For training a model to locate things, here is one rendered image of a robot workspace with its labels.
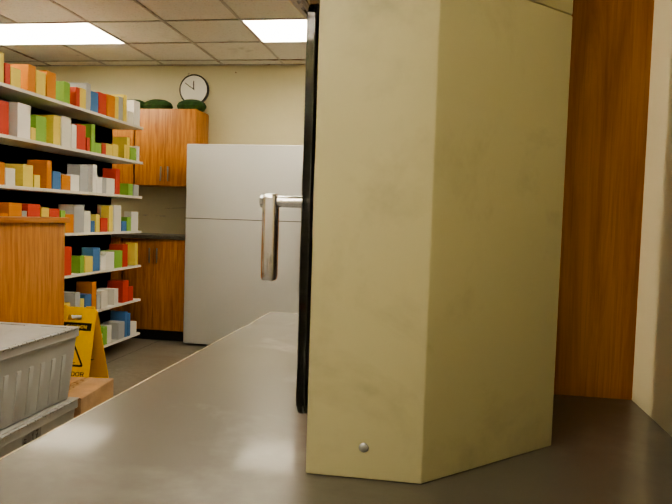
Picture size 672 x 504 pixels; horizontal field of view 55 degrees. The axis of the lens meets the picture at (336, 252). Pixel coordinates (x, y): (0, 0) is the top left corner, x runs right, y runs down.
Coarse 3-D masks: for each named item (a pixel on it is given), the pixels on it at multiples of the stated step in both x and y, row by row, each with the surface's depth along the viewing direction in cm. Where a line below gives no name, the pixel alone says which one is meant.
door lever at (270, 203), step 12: (264, 204) 66; (276, 204) 66; (288, 204) 66; (300, 204) 66; (264, 216) 66; (276, 216) 66; (264, 228) 66; (276, 228) 66; (264, 240) 66; (276, 240) 66; (264, 252) 66; (276, 252) 66; (264, 264) 66; (276, 264) 67; (264, 276) 66; (276, 276) 67
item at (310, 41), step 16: (304, 112) 61; (304, 128) 61; (304, 144) 61; (304, 160) 61; (304, 176) 61; (304, 192) 61; (304, 208) 61; (304, 224) 62; (304, 240) 62; (304, 256) 62; (304, 272) 62; (304, 288) 62; (304, 304) 62; (304, 320) 62; (304, 336) 62; (304, 352) 62; (304, 368) 62; (304, 384) 62
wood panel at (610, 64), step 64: (576, 0) 91; (640, 0) 90; (576, 64) 91; (640, 64) 90; (576, 128) 92; (640, 128) 90; (576, 192) 92; (640, 192) 91; (576, 256) 93; (576, 320) 93; (576, 384) 93
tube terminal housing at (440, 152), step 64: (320, 0) 60; (384, 0) 59; (448, 0) 58; (512, 0) 64; (320, 64) 60; (384, 64) 59; (448, 64) 59; (512, 64) 64; (320, 128) 60; (384, 128) 59; (448, 128) 59; (512, 128) 65; (320, 192) 60; (384, 192) 59; (448, 192) 60; (512, 192) 65; (320, 256) 61; (384, 256) 60; (448, 256) 60; (512, 256) 66; (320, 320) 61; (384, 320) 60; (448, 320) 61; (512, 320) 67; (320, 384) 61; (384, 384) 60; (448, 384) 62; (512, 384) 67; (320, 448) 62; (384, 448) 61; (448, 448) 62; (512, 448) 68
